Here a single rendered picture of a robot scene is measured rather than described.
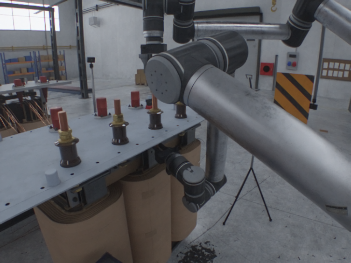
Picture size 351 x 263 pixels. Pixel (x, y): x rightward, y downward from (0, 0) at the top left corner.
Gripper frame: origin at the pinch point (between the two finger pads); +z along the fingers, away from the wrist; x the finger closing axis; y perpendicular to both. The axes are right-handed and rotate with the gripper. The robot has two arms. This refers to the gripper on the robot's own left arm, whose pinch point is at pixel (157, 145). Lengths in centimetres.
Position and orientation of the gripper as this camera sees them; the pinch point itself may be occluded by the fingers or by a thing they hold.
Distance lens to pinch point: 126.5
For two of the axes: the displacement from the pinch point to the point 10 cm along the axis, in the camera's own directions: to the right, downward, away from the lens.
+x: -8.0, 1.9, -5.6
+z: -5.8, -4.5, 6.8
